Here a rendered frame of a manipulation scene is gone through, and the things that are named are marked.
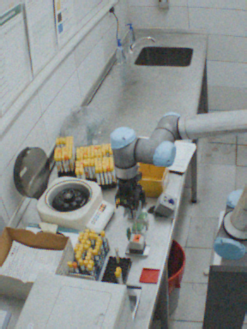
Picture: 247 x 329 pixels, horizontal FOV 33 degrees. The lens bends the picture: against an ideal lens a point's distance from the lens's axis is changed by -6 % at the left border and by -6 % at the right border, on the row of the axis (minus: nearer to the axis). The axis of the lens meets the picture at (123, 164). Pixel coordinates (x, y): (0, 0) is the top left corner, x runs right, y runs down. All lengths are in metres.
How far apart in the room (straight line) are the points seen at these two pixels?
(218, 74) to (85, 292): 2.93
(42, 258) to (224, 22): 2.63
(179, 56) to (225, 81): 0.64
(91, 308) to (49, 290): 0.14
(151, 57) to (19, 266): 2.27
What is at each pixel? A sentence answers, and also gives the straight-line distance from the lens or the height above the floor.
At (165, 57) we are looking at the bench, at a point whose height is 0.78.
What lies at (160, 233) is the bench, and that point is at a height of 0.88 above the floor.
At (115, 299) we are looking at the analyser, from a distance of 1.18.
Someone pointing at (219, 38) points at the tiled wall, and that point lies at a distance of 3.70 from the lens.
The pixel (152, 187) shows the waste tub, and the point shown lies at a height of 0.94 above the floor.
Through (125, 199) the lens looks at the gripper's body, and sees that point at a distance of 1.41.
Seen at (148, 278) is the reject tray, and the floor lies 0.88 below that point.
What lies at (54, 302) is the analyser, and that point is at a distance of 1.21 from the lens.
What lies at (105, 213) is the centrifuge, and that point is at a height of 0.92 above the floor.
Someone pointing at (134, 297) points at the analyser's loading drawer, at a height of 0.93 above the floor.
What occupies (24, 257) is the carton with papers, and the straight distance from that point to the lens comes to 1.68.
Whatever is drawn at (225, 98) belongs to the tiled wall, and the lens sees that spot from 3.96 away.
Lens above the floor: 2.14
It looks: 37 degrees down
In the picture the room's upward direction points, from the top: 8 degrees counter-clockwise
